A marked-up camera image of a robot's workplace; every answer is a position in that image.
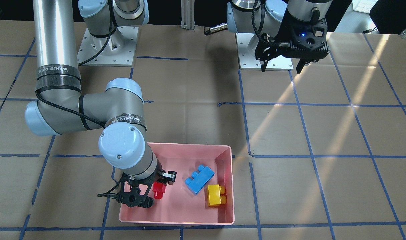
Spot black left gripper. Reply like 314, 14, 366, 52
255, 13, 330, 74

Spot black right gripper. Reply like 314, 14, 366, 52
116, 170, 177, 208

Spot red toy block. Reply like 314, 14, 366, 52
152, 182, 166, 199

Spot blue toy block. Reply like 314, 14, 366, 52
185, 165, 215, 195

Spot yellow toy block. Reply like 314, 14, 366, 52
207, 184, 227, 207

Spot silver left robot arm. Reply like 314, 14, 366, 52
204, 0, 331, 73

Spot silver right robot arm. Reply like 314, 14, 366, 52
24, 0, 176, 208

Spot pink plastic box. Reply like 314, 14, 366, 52
119, 143, 235, 225

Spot brown paper table cover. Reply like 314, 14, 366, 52
0, 20, 406, 240

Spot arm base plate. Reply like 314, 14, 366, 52
235, 32, 294, 71
77, 26, 139, 67

